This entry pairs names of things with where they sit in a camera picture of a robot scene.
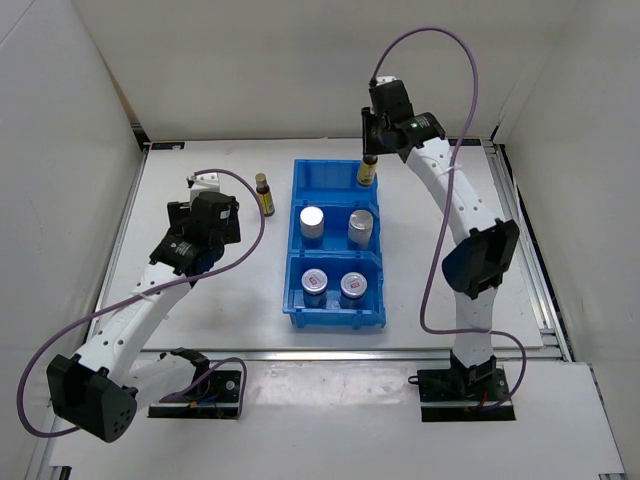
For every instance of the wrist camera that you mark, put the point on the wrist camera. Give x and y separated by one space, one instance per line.
208 182
385 80

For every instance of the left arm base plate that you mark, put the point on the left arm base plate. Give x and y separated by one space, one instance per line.
219 396

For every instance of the aluminium frame rail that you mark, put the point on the aluminium frame rail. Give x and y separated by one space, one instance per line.
331 355
531 266
39 464

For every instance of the tall silver-capped shaker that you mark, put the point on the tall silver-capped shaker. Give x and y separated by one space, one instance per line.
360 228
311 221

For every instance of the short spice jar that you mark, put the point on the short spice jar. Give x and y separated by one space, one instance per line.
314 284
353 289

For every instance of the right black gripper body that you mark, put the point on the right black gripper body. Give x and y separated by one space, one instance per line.
372 130

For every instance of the blue near storage bin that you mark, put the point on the blue near storage bin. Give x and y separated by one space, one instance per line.
332 308

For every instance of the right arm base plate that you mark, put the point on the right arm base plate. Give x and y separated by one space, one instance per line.
442 400

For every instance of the small brown sauce bottle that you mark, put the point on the small brown sauce bottle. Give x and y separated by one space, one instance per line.
264 194
367 170

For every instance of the right aluminium frame rail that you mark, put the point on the right aluminium frame rail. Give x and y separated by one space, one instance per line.
531 266

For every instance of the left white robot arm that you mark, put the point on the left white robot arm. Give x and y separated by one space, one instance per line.
98 389

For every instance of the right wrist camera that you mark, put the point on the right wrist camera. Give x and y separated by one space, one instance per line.
385 80

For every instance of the left aluminium frame rail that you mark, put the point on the left aluminium frame rail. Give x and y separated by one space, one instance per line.
39 464

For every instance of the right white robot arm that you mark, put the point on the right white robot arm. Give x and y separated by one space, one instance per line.
484 243

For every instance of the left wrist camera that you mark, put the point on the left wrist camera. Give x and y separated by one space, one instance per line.
208 182

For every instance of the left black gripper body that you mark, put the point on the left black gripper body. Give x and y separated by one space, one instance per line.
229 234

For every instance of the front aluminium frame rail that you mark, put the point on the front aluminium frame rail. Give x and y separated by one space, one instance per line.
331 355

